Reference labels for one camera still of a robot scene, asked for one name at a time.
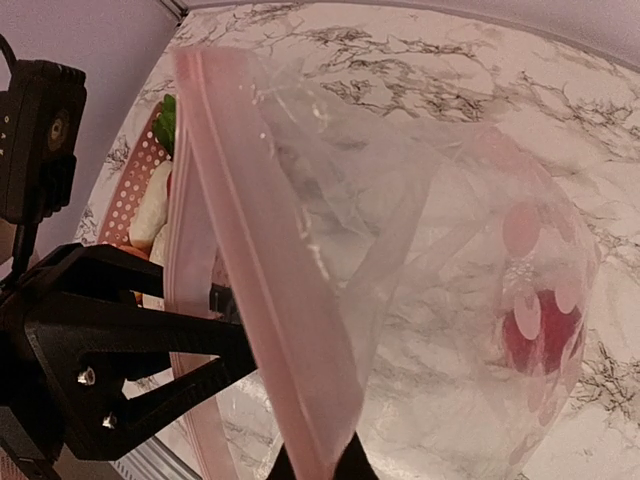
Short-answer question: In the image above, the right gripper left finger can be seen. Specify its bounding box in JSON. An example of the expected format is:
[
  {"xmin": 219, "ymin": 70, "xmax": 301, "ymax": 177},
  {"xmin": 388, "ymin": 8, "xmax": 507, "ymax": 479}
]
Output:
[{"xmin": 1, "ymin": 244, "xmax": 256, "ymax": 463}]

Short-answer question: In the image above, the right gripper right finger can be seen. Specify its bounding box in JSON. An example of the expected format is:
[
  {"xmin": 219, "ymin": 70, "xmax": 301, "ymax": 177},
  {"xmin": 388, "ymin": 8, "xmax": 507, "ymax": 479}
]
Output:
[{"xmin": 267, "ymin": 429, "xmax": 376, "ymax": 480}]

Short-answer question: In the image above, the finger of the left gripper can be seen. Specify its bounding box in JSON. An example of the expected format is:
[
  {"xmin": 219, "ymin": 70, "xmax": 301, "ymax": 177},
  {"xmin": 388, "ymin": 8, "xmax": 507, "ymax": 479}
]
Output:
[{"xmin": 209, "ymin": 284, "xmax": 240, "ymax": 323}]

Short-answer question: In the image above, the pink perforated plastic basket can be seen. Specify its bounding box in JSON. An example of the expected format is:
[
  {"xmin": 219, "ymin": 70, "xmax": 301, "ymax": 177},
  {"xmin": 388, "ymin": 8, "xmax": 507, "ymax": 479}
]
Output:
[{"xmin": 97, "ymin": 101, "xmax": 172, "ymax": 247}]

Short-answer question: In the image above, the clear zip top bag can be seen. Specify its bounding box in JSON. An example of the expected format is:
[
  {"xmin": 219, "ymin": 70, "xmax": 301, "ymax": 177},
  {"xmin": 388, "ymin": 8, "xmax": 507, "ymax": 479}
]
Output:
[{"xmin": 164, "ymin": 47, "xmax": 599, "ymax": 479}]

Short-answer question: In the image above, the red strawberry fruit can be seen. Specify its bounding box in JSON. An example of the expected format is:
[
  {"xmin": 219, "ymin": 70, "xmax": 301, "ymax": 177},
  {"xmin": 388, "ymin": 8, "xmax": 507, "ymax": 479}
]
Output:
[{"xmin": 502, "ymin": 290, "xmax": 584, "ymax": 374}]

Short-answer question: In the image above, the white radish upper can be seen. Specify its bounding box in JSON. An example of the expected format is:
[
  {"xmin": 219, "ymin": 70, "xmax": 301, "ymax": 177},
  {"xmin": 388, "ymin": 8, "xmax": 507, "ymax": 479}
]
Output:
[{"xmin": 129, "ymin": 161, "xmax": 173, "ymax": 250}]

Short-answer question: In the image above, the green lettuce leaf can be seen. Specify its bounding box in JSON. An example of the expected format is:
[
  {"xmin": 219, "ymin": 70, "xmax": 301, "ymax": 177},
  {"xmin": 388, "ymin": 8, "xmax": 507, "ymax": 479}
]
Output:
[{"xmin": 152, "ymin": 94, "xmax": 176, "ymax": 155}]

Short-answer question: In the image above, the front aluminium rail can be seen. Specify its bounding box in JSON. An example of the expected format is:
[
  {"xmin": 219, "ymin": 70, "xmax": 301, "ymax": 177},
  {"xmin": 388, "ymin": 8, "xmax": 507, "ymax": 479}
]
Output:
[{"xmin": 111, "ymin": 437, "xmax": 201, "ymax": 480}]

